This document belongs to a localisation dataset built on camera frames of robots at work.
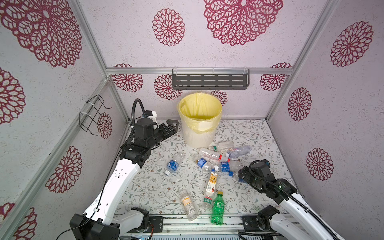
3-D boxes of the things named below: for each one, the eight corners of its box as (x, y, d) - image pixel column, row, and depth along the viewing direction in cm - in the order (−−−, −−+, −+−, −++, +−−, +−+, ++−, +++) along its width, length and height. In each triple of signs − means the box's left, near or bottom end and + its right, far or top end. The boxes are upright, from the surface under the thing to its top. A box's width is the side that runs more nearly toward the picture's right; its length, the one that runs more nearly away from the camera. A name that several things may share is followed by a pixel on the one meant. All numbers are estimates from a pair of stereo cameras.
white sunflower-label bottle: (204, 194, 85) (205, 190, 80) (210, 171, 94) (211, 166, 89) (212, 197, 84) (214, 193, 79) (218, 173, 93) (219, 169, 88)
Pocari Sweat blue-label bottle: (163, 174, 93) (162, 170, 89) (179, 154, 102) (178, 149, 98) (170, 178, 91) (169, 174, 87) (185, 157, 101) (185, 153, 96)
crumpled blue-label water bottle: (194, 168, 95) (194, 164, 91) (196, 160, 99) (196, 156, 95) (219, 173, 93) (220, 169, 89) (219, 164, 97) (221, 160, 93)
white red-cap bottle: (198, 156, 99) (198, 153, 96) (200, 149, 102) (200, 146, 100) (220, 161, 97) (221, 158, 94) (221, 153, 100) (222, 150, 98)
